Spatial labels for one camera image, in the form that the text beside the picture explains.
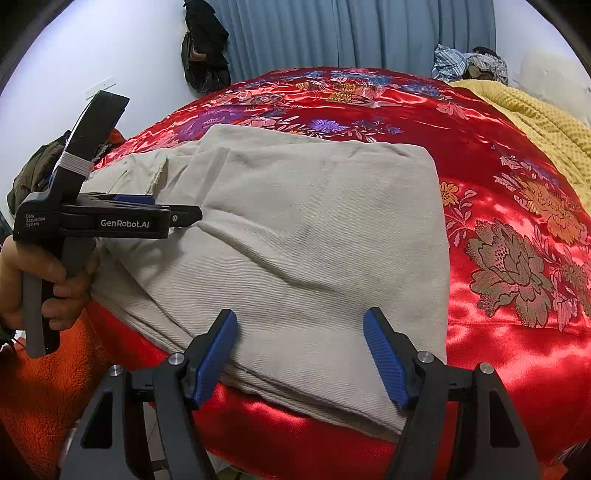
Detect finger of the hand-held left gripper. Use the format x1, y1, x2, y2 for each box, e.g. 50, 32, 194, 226
157, 205, 203, 228
89, 194, 158, 208

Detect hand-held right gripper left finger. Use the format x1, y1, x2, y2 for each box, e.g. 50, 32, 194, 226
58, 309, 239, 480

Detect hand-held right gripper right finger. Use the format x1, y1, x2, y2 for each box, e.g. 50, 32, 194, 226
363, 307, 541, 480

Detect beige pants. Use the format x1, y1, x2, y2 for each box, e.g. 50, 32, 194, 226
83, 124, 451, 444

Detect person's left hand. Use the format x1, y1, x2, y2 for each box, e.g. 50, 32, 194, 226
0, 237, 100, 330

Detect olive green jacket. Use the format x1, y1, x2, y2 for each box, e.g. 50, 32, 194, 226
7, 134, 75, 210

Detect red floral satin blanket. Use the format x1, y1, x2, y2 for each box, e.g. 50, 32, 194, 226
88, 67, 591, 480

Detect orange fleece garment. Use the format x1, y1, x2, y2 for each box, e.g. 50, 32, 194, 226
0, 314, 121, 476

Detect black hanging coat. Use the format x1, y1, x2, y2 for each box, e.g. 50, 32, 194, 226
181, 0, 232, 93

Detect blue-grey curtain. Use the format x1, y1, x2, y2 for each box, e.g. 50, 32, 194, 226
210, 0, 497, 86

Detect yellow waffle blanket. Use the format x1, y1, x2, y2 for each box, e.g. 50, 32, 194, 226
450, 79, 591, 208

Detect striped and patterned clothes pile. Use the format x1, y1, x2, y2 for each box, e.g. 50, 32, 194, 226
431, 44, 509, 86

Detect cream padded headboard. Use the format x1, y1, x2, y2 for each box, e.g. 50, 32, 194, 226
519, 50, 591, 116

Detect white wall socket strip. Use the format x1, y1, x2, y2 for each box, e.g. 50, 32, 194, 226
83, 76, 118, 100

